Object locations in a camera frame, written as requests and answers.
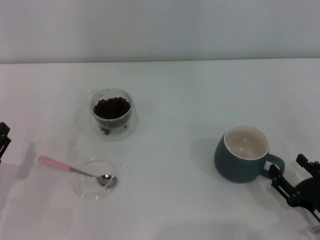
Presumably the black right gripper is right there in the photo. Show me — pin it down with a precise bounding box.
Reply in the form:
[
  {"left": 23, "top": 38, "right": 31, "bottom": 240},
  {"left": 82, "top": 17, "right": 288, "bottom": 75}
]
[{"left": 268, "top": 153, "right": 320, "bottom": 223}]

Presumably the pink handled metal spoon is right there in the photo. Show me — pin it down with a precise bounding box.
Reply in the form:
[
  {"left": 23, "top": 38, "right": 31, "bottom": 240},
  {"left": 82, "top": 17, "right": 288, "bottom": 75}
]
[{"left": 37, "top": 155, "right": 118, "bottom": 188}]

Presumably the dark teal ceramic mug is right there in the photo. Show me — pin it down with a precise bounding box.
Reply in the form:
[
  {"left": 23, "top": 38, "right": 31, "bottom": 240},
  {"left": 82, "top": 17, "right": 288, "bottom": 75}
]
[{"left": 214, "top": 123, "right": 286, "bottom": 184}]

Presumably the clear glass cup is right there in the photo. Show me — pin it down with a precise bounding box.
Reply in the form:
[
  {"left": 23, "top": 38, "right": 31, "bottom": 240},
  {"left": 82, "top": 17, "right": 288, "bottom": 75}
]
[{"left": 88, "top": 87, "right": 134, "bottom": 131}]

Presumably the coffee bean pile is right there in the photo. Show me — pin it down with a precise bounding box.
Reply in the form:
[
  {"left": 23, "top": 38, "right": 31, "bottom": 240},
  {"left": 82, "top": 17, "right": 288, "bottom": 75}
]
[{"left": 93, "top": 96, "right": 131, "bottom": 120}]

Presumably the small clear glass dish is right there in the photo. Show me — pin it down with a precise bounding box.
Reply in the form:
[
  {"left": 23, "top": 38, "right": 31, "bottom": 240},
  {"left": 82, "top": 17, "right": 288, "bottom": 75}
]
[{"left": 72, "top": 159, "right": 120, "bottom": 202}]

